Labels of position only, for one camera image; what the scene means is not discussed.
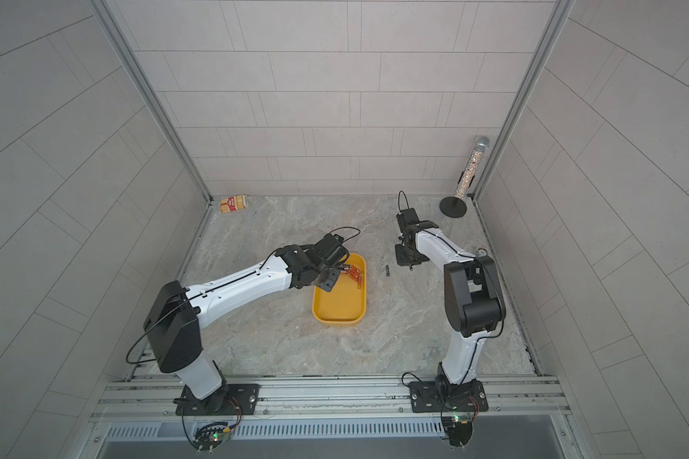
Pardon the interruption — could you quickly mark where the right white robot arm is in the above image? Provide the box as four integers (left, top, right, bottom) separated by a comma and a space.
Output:
395, 206, 506, 404

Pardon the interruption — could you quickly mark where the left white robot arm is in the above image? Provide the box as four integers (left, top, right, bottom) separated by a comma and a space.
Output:
141, 233, 349, 402

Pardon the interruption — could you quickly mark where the yellow plastic storage box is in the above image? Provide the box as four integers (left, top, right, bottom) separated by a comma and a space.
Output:
312, 254, 367, 326

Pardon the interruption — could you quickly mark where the small red yellow box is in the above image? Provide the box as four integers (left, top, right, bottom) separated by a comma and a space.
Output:
219, 194, 248, 213

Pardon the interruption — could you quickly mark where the red orange battery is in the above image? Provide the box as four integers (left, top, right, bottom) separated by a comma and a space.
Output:
344, 264, 365, 289

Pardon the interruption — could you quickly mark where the black stand crystal tube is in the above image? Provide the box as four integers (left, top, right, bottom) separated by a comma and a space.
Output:
439, 136, 490, 219

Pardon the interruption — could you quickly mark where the right circuit board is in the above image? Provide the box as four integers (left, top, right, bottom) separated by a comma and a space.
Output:
440, 415, 474, 449

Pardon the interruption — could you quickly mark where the circuit board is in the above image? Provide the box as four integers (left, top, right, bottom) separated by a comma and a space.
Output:
194, 422, 233, 454
440, 415, 474, 449

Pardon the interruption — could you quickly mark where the left circuit board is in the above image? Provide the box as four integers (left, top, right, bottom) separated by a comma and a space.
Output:
194, 422, 233, 454

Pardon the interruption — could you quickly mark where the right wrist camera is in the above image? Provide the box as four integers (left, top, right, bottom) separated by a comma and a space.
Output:
396, 208, 420, 233

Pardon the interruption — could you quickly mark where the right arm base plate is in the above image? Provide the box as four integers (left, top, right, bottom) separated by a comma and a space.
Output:
407, 379, 489, 414

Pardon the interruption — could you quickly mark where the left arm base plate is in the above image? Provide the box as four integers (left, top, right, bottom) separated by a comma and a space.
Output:
173, 384, 261, 416

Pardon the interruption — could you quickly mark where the aluminium rail frame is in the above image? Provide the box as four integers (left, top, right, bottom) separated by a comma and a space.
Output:
72, 373, 589, 458

